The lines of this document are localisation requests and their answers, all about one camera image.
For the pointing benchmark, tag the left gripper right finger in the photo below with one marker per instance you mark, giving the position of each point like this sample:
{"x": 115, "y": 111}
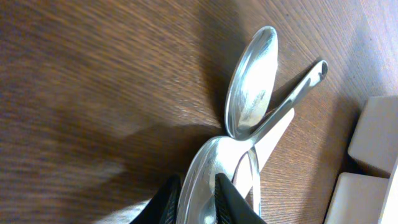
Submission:
{"x": 230, "y": 206}

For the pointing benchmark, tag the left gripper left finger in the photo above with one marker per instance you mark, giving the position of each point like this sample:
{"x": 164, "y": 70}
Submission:
{"x": 162, "y": 208}

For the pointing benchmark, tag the large steel spoon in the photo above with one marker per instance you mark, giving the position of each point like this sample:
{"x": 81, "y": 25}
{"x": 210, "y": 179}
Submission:
{"x": 222, "y": 154}
{"x": 251, "y": 85}

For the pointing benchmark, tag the pink plastic knife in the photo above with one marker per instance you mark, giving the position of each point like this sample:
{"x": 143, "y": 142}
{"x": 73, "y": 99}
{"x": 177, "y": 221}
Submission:
{"x": 243, "y": 176}

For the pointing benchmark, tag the white plastic cutlery tray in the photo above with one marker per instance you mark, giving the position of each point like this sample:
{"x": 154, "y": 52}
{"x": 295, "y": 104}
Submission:
{"x": 370, "y": 197}

